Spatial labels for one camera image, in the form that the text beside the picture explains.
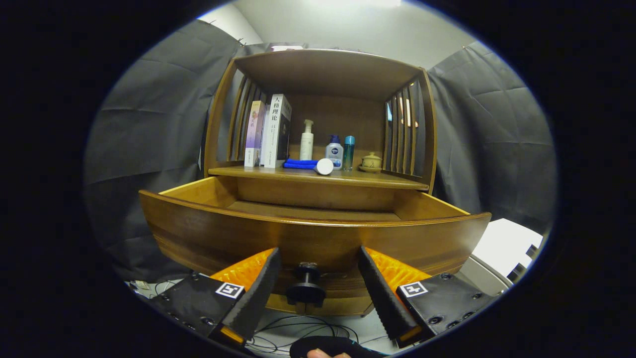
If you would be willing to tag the black backdrop cloth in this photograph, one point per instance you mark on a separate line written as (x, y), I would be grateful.
(149, 149)

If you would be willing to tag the blue folded cloth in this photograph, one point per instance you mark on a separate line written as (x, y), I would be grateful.
(298, 164)

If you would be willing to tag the grey ribbed panel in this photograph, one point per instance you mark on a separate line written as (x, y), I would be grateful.
(484, 278)

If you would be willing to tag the white board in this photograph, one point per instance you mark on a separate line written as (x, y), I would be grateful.
(502, 246)

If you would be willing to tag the beige saucer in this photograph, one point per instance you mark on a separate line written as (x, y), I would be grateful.
(370, 170)

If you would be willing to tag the purple book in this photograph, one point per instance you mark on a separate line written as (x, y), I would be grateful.
(254, 132)

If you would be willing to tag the wooden drawer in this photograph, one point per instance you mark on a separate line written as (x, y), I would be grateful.
(238, 233)

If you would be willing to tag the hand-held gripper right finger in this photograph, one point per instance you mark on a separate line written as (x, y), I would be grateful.
(385, 303)

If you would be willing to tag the white book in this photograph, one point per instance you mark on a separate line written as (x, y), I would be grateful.
(273, 129)

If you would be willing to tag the wooden cabinet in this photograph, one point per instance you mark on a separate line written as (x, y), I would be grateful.
(328, 69)

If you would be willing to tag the teal bottle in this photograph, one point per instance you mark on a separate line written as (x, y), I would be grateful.
(349, 151)

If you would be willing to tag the white and green tube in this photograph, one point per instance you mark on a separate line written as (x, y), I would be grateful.
(324, 166)

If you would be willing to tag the white pump bottle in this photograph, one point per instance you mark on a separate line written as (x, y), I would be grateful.
(306, 144)

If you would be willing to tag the beige lidded teacup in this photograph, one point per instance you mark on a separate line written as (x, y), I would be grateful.
(371, 161)

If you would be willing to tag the wooden countertop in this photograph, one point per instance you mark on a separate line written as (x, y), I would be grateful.
(367, 177)

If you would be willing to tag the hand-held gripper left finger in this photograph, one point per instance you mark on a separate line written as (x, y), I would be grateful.
(258, 298)

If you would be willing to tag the white bottle with blue cap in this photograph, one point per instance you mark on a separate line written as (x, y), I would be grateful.
(334, 153)

